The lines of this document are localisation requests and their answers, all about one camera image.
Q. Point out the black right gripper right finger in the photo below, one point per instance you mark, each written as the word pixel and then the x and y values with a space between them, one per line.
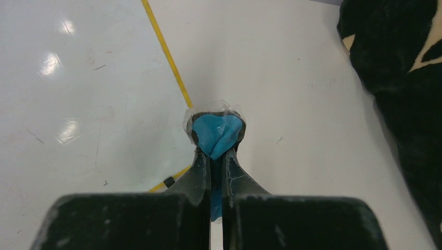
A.
pixel 256 219

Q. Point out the blue eraser cloth pad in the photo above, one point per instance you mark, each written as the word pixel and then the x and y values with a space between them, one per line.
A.
pixel 216 135

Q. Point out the yellow framed whiteboard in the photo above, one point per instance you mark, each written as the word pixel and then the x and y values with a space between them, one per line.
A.
pixel 89 104

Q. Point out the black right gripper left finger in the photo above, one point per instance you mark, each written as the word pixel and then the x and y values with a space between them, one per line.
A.
pixel 177 218

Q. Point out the black floral plush blanket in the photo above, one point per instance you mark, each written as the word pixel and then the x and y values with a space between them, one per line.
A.
pixel 395 49

